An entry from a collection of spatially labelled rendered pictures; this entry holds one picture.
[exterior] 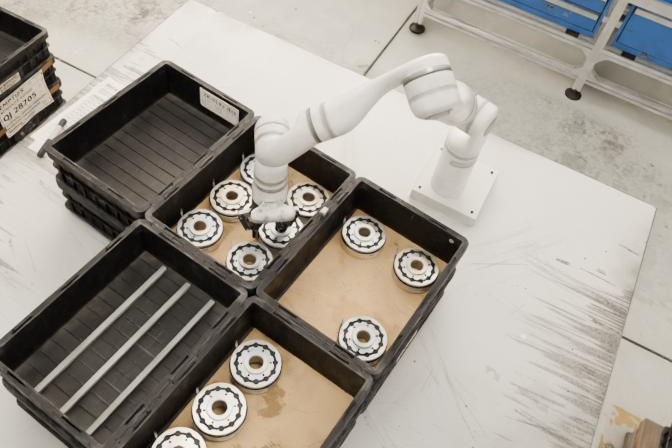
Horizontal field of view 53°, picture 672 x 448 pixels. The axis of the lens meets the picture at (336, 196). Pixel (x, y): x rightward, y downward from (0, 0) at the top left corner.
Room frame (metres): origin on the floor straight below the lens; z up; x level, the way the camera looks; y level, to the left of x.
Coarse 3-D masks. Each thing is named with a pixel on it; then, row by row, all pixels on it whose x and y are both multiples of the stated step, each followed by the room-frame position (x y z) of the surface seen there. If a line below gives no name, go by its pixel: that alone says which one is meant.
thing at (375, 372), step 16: (384, 192) 0.99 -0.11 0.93; (336, 208) 0.92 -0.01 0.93; (416, 208) 0.96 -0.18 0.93; (320, 224) 0.86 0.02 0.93; (432, 224) 0.93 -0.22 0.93; (304, 240) 0.81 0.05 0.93; (464, 240) 0.90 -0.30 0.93; (288, 256) 0.77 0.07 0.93; (272, 272) 0.72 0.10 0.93; (448, 272) 0.80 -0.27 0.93; (432, 288) 0.76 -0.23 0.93; (272, 304) 0.65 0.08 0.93; (304, 320) 0.63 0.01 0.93; (416, 320) 0.68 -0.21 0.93; (320, 336) 0.60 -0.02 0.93; (400, 336) 0.64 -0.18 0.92; (368, 368) 0.55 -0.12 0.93; (384, 368) 0.56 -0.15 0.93
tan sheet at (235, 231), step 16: (288, 176) 1.06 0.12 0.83; (304, 176) 1.07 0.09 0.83; (208, 208) 0.92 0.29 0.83; (224, 224) 0.88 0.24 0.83; (240, 224) 0.89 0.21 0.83; (304, 224) 0.93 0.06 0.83; (224, 240) 0.84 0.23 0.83; (240, 240) 0.85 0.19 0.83; (256, 240) 0.86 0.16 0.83; (224, 256) 0.80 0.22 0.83; (272, 256) 0.82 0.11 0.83
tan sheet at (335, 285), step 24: (336, 240) 0.90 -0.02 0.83; (408, 240) 0.94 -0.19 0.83; (312, 264) 0.82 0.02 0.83; (336, 264) 0.83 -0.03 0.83; (360, 264) 0.85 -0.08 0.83; (384, 264) 0.86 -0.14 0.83; (312, 288) 0.76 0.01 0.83; (336, 288) 0.77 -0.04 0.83; (360, 288) 0.78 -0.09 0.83; (384, 288) 0.80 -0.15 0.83; (312, 312) 0.70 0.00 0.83; (336, 312) 0.71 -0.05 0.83; (360, 312) 0.73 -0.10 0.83; (384, 312) 0.74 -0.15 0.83; (408, 312) 0.75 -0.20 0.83; (336, 336) 0.66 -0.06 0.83
